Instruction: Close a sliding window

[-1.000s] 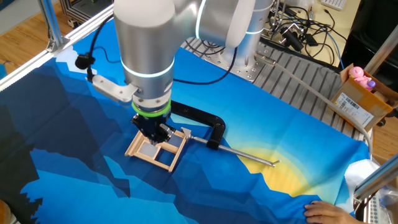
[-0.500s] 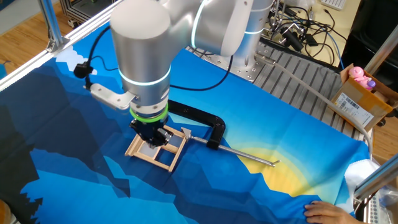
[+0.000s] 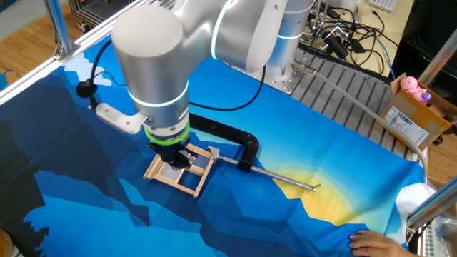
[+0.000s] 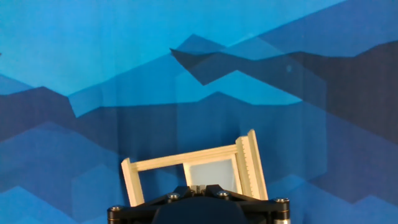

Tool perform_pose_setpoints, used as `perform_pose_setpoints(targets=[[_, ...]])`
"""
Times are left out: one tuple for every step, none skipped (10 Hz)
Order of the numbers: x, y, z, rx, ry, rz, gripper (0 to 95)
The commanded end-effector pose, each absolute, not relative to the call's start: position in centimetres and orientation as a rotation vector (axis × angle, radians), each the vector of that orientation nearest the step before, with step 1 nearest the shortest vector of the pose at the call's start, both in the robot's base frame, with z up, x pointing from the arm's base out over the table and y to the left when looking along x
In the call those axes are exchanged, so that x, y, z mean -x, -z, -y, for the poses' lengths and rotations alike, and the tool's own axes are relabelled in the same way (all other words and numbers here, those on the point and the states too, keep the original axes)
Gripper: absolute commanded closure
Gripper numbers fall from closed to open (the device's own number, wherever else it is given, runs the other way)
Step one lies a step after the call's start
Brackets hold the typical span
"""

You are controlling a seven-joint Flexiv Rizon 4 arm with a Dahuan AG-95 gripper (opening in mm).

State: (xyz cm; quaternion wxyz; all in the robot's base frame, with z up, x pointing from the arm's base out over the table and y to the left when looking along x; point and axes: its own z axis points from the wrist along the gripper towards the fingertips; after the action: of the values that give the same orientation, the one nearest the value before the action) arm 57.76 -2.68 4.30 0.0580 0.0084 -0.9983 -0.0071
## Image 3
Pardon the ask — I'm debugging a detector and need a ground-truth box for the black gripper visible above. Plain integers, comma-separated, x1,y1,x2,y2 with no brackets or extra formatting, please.
147,136,199,171

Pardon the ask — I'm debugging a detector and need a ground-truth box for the wooden sash with frosted pane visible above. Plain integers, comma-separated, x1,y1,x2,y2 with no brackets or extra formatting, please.
155,158,186,185

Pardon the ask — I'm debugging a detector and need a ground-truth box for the person's bare hand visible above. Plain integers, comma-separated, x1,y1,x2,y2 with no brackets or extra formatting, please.
348,229,408,257

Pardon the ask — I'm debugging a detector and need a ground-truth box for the black C-clamp with screw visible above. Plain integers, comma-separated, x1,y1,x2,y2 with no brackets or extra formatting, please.
188,113,322,193

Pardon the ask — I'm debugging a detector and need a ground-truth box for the blue mountain print tablecloth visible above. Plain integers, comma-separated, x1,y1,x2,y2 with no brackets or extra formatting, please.
0,34,440,257

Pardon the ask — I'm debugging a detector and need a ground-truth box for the black striped profile cart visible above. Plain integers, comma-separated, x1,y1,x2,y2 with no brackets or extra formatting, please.
67,0,139,33

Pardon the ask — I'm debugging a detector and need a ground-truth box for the brown rounded object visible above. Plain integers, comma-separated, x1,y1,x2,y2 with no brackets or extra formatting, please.
0,228,14,257

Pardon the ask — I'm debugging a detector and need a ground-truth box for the small black power adapter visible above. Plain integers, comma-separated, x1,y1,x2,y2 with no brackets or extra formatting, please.
348,37,366,54

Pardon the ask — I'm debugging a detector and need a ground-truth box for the cardboard box with label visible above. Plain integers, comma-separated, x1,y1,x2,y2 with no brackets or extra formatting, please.
378,73,457,153

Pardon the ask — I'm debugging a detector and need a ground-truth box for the pink plastic toy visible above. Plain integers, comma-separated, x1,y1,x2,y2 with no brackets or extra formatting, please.
399,76,429,104

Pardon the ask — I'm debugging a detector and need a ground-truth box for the white keyboard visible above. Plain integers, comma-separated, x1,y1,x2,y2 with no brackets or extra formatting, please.
367,0,399,14

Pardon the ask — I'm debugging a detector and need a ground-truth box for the thick aluminium profile bar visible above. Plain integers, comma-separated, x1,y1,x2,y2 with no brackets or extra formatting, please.
405,185,457,232

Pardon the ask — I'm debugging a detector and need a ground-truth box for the beige desk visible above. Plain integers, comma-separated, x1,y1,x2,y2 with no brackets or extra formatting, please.
303,0,416,78

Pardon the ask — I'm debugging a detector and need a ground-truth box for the clear plastic bag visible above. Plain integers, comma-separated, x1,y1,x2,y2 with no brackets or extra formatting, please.
428,213,457,257

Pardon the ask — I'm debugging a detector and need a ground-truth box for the black cabinet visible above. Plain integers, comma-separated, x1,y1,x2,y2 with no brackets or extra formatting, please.
391,0,457,97

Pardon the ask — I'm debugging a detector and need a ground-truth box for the wooden window frame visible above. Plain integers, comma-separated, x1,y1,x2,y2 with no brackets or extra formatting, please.
143,142,216,198

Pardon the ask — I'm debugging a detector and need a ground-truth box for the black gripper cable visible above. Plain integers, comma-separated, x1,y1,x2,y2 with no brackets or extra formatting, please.
188,63,268,112

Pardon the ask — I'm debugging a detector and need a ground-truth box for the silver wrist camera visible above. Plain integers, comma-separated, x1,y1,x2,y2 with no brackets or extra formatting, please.
93,102,148,135

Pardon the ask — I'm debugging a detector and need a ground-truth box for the black camera cable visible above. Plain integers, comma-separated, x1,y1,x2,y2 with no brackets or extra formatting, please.
75,39,126,111

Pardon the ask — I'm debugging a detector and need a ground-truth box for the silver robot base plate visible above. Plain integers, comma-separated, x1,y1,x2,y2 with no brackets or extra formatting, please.
231,60,317,96

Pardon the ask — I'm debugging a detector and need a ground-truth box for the long aluminium table rail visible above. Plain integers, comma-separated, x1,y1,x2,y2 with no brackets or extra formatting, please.
0,0,154,105

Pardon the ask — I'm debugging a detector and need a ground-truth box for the upright aluminium post with bracket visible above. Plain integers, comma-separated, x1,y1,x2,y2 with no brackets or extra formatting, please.
43,0,80,61

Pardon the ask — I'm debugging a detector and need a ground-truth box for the blue cable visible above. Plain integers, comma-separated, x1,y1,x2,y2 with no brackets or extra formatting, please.
373,34,397,81

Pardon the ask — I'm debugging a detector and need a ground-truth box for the black desk cable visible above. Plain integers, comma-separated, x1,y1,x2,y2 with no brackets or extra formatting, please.
348,9,399,68

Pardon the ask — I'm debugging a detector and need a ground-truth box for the slanted aluminium post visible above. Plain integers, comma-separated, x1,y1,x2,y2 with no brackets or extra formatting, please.
417,27,457,86

